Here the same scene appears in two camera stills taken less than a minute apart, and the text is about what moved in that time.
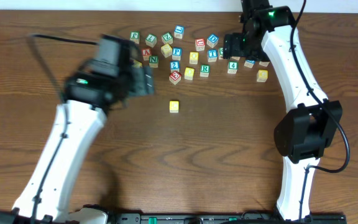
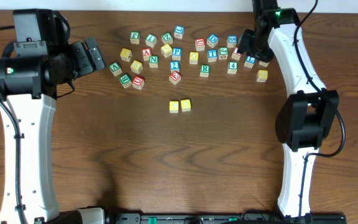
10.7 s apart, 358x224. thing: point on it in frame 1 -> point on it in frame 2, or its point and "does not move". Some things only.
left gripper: [146, 81] -> [81, 55]
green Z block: [167, 38] does not move
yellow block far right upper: [264, 63] does not move
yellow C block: [174, 106] does not move
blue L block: [179, 31] does not move
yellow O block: [189, 73] -> [186, 105]
